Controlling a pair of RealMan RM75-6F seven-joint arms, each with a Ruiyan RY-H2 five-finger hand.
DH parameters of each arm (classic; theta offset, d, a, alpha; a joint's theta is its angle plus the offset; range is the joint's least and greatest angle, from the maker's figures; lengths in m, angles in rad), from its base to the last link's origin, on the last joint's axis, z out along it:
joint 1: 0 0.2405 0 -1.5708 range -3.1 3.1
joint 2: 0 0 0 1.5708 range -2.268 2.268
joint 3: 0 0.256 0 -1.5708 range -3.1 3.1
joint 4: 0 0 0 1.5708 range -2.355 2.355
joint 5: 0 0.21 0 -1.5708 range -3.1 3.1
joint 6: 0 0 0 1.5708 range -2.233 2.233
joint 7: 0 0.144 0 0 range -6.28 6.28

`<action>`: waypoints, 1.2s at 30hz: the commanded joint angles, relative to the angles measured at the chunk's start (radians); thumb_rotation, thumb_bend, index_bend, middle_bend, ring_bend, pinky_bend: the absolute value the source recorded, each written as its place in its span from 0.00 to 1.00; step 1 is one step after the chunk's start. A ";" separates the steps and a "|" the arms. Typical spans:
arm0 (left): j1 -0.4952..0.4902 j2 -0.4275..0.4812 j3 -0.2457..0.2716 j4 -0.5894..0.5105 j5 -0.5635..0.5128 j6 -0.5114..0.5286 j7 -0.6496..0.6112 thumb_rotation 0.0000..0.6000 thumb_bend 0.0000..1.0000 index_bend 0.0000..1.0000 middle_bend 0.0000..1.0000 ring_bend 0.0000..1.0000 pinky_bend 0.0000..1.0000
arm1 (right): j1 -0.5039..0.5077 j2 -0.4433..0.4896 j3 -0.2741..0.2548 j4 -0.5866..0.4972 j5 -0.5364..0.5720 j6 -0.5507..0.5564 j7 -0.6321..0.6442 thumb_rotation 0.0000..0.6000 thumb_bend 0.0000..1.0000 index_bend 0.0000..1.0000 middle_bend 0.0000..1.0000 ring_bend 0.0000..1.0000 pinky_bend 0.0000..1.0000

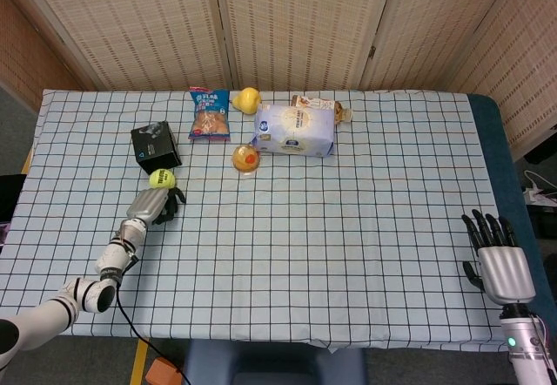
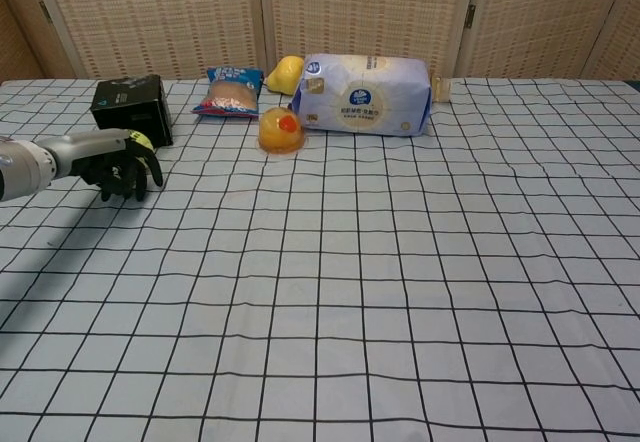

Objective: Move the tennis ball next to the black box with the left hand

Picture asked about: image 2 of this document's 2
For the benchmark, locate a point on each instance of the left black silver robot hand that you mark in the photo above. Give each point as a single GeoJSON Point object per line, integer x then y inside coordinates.
{"type": "Point", "coordinates": [90, 149]}

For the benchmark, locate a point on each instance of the yellow tennis ball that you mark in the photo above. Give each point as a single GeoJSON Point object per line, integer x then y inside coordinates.
{"type": "Point", "coordinates": [141, 139]}

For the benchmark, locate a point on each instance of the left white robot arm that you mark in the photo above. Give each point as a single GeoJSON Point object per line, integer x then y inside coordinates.
{"type": "Point", "coordinates": [20, 169]}

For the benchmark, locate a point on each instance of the small black box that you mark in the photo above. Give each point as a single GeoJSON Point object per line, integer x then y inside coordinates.
{"type": "Point", "coordinates": [130, 104]}

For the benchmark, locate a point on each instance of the beige woven folding screen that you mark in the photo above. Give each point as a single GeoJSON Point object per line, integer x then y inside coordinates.
{"type": "Point", "coordinates": [150, 12]}

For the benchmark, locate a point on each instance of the blue bread snack bag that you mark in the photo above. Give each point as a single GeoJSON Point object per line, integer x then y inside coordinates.
{"type": "Point", "coordinates": [230, 94]}

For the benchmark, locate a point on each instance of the orange fruit jelly cup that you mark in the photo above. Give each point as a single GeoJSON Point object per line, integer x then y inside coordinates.
{"type": "Point", "coordinates": [280, 134]}

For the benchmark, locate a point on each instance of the yellow pear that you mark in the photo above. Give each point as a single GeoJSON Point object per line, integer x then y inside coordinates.
{"type": "Point", "coordinates": [285, 74]}

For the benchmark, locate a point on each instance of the pale blue tissue pack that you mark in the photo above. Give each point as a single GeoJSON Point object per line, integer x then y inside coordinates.
{"type": "Point", "coordinates": [360, 94]}

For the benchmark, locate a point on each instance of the light blue checked tablecloth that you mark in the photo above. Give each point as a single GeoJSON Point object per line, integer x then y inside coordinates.
{"type": "Point", "coordinates": [350, 287]}

